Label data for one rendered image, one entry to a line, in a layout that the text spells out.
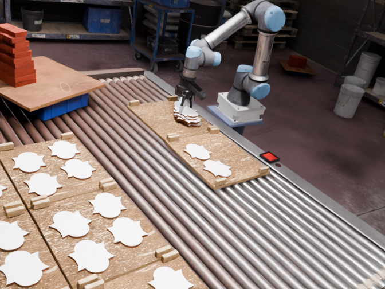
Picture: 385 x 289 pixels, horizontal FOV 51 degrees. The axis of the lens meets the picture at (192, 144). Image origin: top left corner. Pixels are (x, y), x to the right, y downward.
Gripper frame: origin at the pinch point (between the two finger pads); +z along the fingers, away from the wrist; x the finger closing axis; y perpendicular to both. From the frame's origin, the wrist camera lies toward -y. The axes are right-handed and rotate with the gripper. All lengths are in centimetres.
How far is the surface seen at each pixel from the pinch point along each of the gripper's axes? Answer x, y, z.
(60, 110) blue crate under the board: 47, 46, 4
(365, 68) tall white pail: -457, -30, 58
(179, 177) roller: 46, -28, 8
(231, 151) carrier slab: 9.4, -35.2, 5.6
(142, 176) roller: 57, -16, 8
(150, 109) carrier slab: 5.2, 19.8, 5.6
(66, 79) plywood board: 32, 59, -5
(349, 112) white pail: -350, -44, 91
